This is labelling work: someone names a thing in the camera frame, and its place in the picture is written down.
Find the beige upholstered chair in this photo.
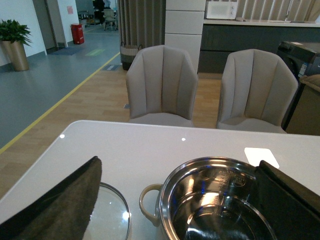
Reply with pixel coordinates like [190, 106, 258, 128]
[126, 45, 198, 127]
[215, 49, 298, 134]

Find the left beige upholstered chair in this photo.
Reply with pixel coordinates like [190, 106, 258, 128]
[126, 45, 198, 127]

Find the right beige upholstered chair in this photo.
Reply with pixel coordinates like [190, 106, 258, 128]
[215, 49, 298, 134]

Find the black washing machine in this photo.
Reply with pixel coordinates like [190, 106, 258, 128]
[277, 41, 320, 130]

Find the white microwave oven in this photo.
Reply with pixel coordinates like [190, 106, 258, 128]
[205, 1, 238, 20]

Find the glass pot lid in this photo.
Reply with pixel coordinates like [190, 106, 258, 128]
[83, 182, 131, 240]

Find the beige slatted curtain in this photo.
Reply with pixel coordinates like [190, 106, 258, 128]
[116, 0, 166, 48]

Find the grey office chair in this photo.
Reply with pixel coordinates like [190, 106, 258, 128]
[103, 8, 118, 31]

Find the woven laundry basket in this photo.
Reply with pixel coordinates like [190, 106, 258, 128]
[120, 41, 143, 71]

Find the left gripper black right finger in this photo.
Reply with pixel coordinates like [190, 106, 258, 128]
[252, 160, 320, 240]

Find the dark kitchen counter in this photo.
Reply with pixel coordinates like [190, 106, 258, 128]
[198, 20, 320, 74]

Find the red fire extinguisher box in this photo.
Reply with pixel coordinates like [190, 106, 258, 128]
[70, 23, 85, 45]

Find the white column cabinet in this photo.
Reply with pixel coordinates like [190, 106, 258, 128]
[164, 0, 206, 71]

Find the white electric cooking pot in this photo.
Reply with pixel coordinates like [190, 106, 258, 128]
[139, 156, 276, 240]

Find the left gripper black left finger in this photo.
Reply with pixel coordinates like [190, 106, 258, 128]
[0, 156, 102, 240]

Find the green potted plant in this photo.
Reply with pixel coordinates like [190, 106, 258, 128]
[0, 19, 32, 72]

